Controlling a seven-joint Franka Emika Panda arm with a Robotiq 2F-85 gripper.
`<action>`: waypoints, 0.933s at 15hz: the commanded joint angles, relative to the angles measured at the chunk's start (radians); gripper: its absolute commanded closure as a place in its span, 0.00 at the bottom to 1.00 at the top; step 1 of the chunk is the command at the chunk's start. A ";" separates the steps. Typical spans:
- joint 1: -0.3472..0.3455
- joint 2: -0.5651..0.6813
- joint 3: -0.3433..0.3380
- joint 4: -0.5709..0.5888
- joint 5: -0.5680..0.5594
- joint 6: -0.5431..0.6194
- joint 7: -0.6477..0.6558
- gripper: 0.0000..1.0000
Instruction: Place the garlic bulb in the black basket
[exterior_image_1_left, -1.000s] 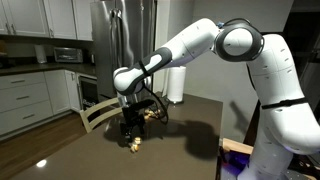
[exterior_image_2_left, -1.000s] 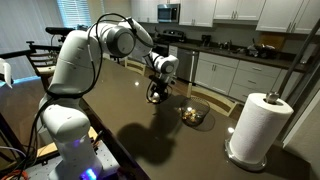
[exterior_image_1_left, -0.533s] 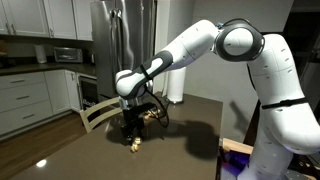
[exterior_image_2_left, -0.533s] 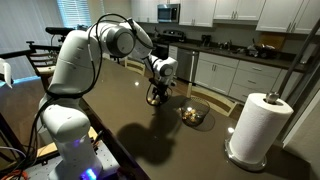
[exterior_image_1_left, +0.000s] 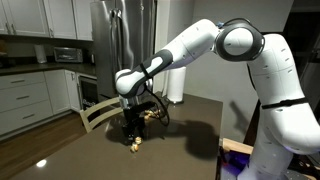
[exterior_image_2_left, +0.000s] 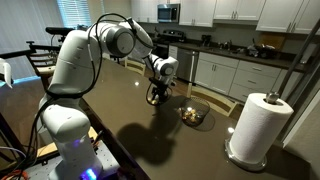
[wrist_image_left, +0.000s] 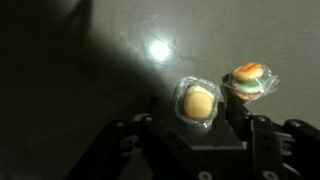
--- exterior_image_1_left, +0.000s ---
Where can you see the garlic bulb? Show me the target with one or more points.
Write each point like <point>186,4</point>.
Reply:
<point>152,113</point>
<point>138,140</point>
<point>147,117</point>

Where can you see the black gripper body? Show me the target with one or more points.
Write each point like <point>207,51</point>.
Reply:
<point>133,116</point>

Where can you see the wooden chair back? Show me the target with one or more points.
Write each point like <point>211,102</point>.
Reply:
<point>100,115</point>

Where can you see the stainless steel refrigerator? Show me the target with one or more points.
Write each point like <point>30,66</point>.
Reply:
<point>123,46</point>

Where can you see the white countertop roll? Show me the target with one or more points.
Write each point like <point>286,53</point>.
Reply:
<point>40,54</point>

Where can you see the white paper towel roll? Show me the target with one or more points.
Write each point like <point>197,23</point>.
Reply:
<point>176,83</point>

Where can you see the wooden plank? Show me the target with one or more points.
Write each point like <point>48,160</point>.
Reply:
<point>236,146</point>

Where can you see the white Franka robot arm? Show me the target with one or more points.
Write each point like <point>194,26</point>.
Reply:
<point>276,83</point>

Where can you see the black microwave oven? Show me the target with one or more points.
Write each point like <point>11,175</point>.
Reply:
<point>68,55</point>

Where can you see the white drawer cabinet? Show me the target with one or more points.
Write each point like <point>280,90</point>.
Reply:
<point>23,103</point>

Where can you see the metal paper towel holder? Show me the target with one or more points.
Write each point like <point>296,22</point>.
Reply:
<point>175,102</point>

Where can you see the small yellow toy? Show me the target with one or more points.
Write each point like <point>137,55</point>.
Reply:
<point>134,148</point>

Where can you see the white narrow base cabinet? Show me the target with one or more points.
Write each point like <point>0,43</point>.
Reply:
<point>61,90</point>

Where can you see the white upper cabinet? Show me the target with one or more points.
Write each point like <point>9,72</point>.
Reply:
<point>28,16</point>
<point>83,20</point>
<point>60,18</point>

